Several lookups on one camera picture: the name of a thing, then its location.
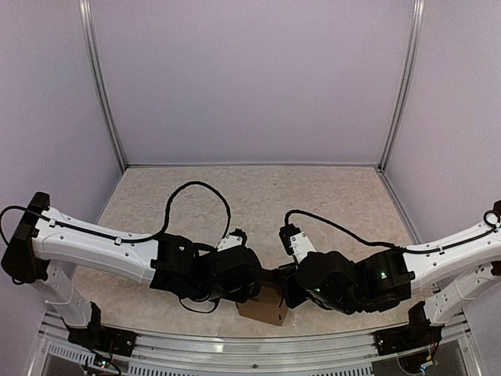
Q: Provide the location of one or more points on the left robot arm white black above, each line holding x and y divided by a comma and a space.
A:
165, 262

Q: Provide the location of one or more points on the aluminium frame post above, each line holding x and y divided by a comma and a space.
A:
404, 84
85, 10

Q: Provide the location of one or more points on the front aluminium rail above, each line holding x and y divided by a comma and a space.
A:
327, 354

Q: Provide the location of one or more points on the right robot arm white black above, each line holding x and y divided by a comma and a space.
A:
395, 273

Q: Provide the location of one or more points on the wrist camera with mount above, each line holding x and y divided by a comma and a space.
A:
295, 242
234, 239

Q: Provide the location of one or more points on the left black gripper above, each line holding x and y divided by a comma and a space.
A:
239, 297

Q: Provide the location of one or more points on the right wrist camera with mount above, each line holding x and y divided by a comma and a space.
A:
295, 242

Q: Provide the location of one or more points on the right aluminium frame post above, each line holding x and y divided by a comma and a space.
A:
404, 84

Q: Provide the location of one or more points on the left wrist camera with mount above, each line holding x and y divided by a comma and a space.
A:
234, 239

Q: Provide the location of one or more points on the brown cardboard paper box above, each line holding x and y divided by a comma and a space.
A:
268, 306

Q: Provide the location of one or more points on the left aluminium frame post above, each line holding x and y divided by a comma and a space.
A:
85, 10

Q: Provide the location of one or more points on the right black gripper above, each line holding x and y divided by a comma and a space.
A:
293, 297

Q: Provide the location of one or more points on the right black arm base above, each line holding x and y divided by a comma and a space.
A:
418, 332

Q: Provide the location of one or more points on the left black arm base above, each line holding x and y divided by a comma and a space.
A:
96, 336

